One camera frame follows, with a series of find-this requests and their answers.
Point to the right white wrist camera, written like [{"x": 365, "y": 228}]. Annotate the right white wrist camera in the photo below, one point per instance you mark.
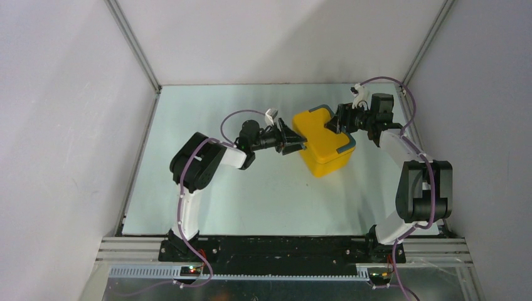
[{"x": 359, "y": 93}]

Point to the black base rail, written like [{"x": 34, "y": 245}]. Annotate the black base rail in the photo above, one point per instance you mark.
[{"x": 282, "y": 255}]

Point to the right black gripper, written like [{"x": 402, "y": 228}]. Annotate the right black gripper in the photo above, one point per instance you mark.
[{"x": 343, "y": 118}]

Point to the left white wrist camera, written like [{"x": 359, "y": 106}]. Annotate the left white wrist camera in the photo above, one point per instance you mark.
[{"x": 270, "y": 116}]

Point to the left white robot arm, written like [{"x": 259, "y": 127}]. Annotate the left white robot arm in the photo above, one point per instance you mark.
[{"x": 195, "y": 164}]

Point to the yellow medicine kit box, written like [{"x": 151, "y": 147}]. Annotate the yellow medicine kit box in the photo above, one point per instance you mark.
[{"x": 325, "y": 151}]

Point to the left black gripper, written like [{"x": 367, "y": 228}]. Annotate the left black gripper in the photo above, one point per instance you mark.
[{"x": 280, "y": 144}]

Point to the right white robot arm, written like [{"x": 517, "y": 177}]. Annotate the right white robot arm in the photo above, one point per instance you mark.
[{"x": 425, "y": 189}]

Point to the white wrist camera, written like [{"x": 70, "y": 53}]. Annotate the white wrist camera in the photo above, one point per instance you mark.
[
  {"x": 270, "y": 116},
  {"x": 359, "y": 93}
]

